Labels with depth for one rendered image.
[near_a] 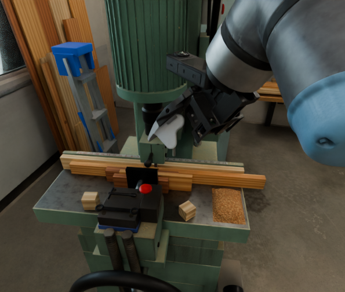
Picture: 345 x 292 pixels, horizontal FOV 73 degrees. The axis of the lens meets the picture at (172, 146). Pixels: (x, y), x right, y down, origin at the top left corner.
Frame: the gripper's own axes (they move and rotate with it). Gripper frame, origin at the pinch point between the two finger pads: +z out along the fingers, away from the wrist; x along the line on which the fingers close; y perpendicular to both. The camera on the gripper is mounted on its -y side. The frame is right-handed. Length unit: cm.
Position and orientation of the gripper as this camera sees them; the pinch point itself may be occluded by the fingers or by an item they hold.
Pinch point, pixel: (177, 127)
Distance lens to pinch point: 49.9
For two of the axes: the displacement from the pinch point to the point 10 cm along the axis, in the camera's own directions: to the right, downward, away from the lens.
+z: -3.2, 4.3, 8.5
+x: 8.4, -3.0, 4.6
